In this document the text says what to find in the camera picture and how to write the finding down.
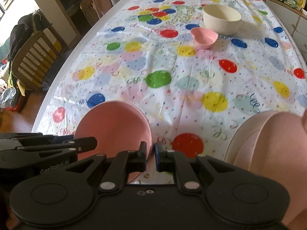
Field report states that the pink round bowl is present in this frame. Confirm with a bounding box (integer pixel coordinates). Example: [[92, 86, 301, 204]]
[[74, 101, 153, 182]]

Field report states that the pink pig-shaped plate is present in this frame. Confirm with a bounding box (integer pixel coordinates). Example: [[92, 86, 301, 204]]
[[234, 112, 306, 229]]

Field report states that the small pink heart bowl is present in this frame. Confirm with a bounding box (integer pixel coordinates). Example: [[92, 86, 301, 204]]
[[191, 27, 219, 49]]

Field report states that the cream bowl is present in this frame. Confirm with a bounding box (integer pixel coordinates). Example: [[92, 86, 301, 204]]
[[202, 4, 242, 36]]

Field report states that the white plate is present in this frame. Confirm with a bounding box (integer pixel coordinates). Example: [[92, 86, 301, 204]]
[[224, 111, 278, 165]]

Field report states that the wooden slatted chair left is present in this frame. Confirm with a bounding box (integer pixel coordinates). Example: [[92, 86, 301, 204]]
[[12, 26, 64, 91]]

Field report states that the balloon pattern tablecloth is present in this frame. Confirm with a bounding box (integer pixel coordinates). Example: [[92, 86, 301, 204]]
[[35, 0, 307, 185]]

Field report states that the wooden chair with towel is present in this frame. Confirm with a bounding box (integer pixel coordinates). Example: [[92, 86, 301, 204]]
[[80, 0, 113, 26]]

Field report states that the pink towel on chair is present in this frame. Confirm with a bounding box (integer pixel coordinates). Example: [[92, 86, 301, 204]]
[[92, 0, 113, 18]]

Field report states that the white drawer cabinet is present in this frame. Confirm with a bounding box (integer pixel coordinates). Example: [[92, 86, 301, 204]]
[[266, 0, 306, 61]]

